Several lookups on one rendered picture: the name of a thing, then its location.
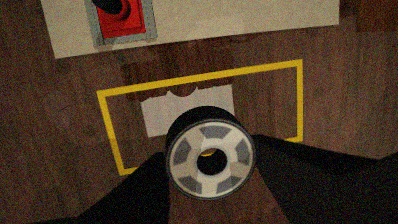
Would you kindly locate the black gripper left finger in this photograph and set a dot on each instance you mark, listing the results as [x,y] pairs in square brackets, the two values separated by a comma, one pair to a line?
[142,198]

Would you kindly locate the yellow rectangular outline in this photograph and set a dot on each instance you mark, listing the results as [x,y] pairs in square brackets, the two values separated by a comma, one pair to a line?
[194,78]

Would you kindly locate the black tyre with beige spoked rim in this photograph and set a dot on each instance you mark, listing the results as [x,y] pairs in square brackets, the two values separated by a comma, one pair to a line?
[214,177]

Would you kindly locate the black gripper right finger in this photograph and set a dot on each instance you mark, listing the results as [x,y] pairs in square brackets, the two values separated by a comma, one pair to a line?
[318,186]

